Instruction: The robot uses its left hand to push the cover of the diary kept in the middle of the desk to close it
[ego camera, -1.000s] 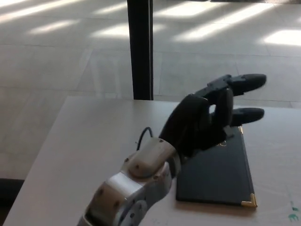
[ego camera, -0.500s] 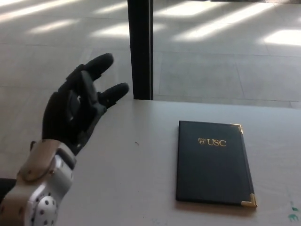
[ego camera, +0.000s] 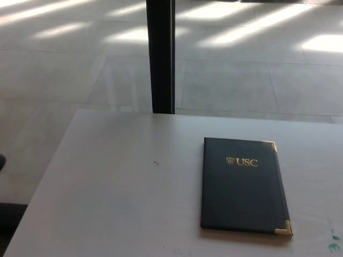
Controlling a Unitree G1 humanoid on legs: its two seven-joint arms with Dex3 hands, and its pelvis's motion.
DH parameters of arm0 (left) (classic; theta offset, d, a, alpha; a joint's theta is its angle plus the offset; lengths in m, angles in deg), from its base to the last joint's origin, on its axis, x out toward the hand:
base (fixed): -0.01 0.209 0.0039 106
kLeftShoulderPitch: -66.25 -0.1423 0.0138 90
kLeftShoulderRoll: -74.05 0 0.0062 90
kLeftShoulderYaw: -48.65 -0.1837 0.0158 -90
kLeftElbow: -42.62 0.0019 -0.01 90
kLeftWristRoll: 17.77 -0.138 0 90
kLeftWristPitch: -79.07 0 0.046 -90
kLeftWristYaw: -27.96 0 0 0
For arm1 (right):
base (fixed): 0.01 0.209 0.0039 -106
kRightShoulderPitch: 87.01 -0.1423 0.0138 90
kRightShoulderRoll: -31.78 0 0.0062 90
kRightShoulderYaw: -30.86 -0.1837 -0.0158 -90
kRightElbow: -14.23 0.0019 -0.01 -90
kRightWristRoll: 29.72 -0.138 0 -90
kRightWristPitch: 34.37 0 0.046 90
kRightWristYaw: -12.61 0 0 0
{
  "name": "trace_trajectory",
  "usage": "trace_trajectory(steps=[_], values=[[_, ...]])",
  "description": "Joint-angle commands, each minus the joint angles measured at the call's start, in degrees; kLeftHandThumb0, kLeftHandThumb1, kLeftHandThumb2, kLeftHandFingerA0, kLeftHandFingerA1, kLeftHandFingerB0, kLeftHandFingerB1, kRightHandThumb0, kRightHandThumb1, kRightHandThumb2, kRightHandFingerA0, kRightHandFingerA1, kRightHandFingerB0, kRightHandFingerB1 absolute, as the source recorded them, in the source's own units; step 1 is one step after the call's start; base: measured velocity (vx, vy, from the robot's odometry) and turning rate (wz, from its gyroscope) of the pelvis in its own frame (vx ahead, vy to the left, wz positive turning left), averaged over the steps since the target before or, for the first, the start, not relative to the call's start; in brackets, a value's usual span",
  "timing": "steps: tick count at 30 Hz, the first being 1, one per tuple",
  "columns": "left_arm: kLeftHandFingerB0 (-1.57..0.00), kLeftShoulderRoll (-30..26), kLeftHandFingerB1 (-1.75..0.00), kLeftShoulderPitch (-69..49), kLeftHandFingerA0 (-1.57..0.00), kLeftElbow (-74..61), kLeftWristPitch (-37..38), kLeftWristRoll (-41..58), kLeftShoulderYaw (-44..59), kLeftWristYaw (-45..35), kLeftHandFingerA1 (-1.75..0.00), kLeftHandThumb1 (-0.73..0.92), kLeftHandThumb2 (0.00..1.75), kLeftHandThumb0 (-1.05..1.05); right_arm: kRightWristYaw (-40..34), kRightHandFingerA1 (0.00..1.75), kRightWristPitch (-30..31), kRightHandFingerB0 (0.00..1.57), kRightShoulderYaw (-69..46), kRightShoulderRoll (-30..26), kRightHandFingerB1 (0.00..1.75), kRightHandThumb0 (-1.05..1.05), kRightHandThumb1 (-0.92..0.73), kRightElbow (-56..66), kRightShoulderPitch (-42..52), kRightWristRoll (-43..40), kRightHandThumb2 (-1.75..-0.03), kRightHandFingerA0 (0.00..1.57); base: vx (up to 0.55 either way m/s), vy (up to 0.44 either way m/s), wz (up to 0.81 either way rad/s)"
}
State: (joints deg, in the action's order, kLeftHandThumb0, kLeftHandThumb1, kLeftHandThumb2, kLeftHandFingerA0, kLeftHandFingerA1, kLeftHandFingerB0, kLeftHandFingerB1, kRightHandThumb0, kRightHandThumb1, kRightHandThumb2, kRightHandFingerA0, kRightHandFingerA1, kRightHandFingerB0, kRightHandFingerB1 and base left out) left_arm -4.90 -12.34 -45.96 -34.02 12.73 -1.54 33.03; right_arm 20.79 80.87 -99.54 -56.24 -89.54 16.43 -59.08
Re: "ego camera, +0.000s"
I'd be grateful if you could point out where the dark blue USC diary folder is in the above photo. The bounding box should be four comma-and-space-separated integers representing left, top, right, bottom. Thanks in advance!
200, 137, 294, 237

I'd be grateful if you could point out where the black window frame post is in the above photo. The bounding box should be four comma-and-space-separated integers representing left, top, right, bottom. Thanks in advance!
146, 0, 176, 115

